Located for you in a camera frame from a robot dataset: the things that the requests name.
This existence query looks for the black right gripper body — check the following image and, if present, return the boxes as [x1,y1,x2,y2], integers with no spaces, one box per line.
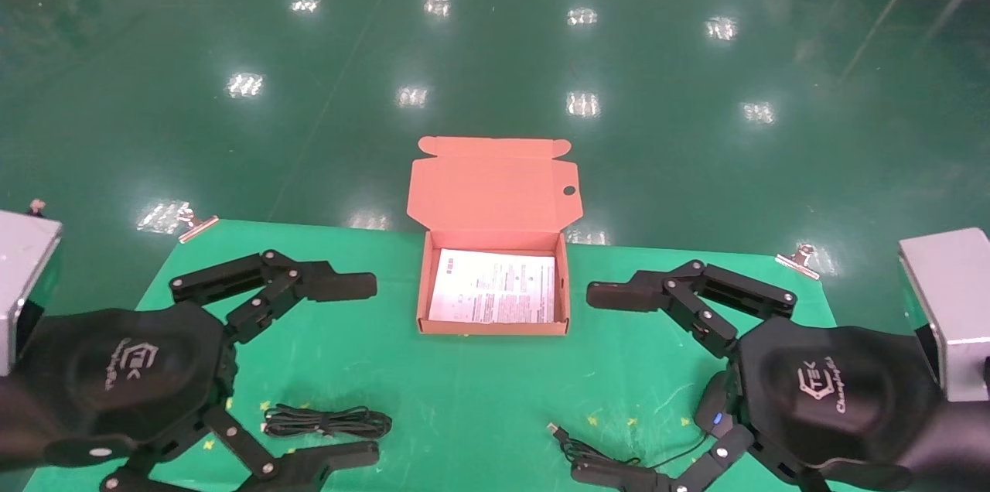
[723,318,949,477]

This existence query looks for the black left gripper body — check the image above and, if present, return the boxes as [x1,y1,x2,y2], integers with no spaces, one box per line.
[0,301,237,471]

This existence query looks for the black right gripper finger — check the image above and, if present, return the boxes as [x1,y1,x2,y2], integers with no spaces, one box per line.
[586,260,798,359]
[571,426,828,492]

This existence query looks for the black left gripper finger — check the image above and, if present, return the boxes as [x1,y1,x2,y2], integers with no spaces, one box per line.
[169,249,378,346]
[101,407,381,492]

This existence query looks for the black data cable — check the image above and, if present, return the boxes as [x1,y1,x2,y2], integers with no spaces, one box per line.
[263,403,393,440]

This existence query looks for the black wired computer mouse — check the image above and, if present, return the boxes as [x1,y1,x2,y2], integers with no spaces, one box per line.
[546,371,736,477]

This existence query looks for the orange cardboard box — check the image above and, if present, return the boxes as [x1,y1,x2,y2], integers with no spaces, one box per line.
[407,136,582,336]

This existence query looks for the metal binder clip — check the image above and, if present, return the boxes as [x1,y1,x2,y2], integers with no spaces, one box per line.
[775,244,822,281]
[176,206,220,244]

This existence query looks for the white printed paper manual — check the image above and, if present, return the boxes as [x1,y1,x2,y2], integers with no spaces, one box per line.
[428,248,558,325]

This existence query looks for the green table mat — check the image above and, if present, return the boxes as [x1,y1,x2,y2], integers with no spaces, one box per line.
[23,219,852,492]

